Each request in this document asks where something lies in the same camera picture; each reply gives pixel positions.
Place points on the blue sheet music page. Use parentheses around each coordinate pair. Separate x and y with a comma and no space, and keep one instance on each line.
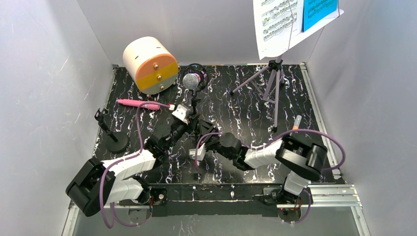
(316,10)

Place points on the black round-base mic stand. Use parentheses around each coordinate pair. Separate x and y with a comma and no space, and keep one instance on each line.
(116,142)

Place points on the black tripod microphone stand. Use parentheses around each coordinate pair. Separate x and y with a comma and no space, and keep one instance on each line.
(205,78)

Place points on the aluminium rail right edge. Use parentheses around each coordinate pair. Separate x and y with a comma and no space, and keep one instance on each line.
(334,195)

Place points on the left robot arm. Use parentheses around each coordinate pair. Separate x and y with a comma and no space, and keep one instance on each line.
(102,182)

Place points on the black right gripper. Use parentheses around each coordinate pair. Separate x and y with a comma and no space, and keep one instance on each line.
(208,140)

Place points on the white sheet music page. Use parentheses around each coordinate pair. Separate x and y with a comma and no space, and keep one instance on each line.
(278,25)

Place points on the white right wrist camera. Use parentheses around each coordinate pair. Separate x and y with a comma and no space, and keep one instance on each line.
(200,153)

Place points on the orange grey marker pen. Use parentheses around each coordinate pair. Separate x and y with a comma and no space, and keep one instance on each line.
(297,122)

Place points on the pink microphone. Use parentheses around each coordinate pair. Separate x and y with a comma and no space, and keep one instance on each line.
(139,103)

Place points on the lilac music stand tripod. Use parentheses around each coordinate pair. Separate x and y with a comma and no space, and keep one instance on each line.
(272,91)

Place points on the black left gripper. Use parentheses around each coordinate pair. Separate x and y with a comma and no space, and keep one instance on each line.
(189,120)

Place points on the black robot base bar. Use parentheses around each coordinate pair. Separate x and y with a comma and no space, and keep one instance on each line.
(216,199)

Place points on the silver mesh studio microphone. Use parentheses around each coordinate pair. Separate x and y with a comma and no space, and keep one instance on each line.
(191,81)

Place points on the round pastel drawer cabinet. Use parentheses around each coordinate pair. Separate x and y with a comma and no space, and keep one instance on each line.
(152,67)

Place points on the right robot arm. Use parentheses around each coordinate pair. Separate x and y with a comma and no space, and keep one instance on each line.
(304,158)

